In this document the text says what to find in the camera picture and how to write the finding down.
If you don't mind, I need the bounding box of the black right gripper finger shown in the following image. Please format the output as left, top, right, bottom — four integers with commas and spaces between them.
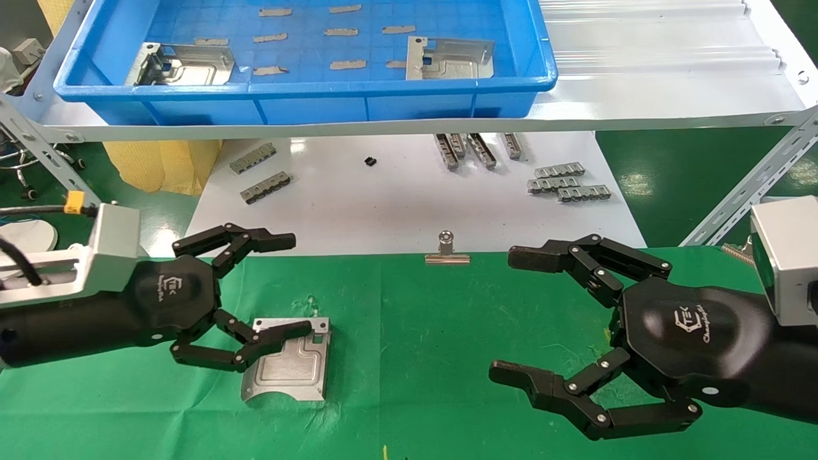
508, 234, 673, 309
489, 347, 702, 441

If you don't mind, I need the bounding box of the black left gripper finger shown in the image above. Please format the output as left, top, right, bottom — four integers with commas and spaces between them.
173, 223, 297, 279
169, 309, 314, 373

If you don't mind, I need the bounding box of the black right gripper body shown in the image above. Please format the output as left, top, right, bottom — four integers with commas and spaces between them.
617, 277, 818, 426

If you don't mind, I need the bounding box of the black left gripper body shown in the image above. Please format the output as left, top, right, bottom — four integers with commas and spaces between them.
0, 254, 222, 370

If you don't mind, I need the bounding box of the stamped sheet metal part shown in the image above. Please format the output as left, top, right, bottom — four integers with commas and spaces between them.
406, 35, 496, 81
240, 317, 332, 403
123, 42, 236, 88

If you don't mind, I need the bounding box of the grey metal comb part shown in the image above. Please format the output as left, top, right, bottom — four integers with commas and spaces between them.
240, 172, 293, 205
557, 185, 612, 204
527, 177, 582, 194
229, 142, 277, 175
534, 162, 586, 179

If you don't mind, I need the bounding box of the silver binder clip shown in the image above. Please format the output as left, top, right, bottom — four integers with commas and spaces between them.
424, 231, 471, 265
721, 235, 755, 264

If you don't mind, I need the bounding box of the yellow mesh bag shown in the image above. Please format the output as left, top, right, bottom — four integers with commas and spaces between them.
37, 0, 222, 197

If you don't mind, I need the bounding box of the white round stand base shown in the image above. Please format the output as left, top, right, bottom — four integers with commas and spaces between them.
0, 220, 59, 254

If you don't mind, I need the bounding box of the blue plastic bin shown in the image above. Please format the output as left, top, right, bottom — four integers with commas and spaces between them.
53, 0, 558, 127

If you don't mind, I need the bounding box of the green table cloth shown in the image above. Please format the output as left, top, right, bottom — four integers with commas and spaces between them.
0, 246, 818, 460

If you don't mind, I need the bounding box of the chrome stool base with casters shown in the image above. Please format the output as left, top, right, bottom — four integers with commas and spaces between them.
0, 125, 87, 200

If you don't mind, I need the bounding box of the white metal shelf rack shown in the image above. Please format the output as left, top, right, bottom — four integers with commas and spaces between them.
0, 0, 818, 250

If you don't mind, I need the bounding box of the white rounded housing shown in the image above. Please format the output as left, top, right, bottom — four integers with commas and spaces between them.
0, 48, 24, 91

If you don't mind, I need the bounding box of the small grey box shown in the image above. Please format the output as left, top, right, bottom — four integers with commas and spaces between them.
13, 37, 47, 66

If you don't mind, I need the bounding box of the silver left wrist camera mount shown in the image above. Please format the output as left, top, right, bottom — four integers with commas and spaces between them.
0, 203, 142, 309

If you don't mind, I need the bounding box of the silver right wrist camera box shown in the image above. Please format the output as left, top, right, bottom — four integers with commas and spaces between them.
749, 195, 818, 328

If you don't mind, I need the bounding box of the black curved camera cable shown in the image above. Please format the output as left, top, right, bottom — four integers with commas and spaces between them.
0, 235, 44, 287

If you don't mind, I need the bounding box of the black cable with yellow connector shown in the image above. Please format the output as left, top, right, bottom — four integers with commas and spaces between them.
0, 204, 70, 215

